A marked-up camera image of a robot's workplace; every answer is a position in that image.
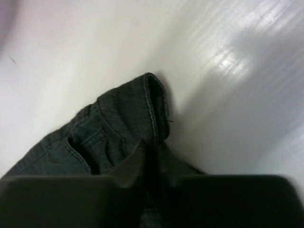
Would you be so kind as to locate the dark denim trousers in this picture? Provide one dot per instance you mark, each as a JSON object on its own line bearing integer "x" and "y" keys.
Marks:
{"x": 102, "y": 135}

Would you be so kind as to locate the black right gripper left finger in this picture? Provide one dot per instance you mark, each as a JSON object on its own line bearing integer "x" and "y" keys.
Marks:
{"x": 113, "y": 200}

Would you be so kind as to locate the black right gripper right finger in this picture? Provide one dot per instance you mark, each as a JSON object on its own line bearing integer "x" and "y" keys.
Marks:
{"x": 193, "y": 199}

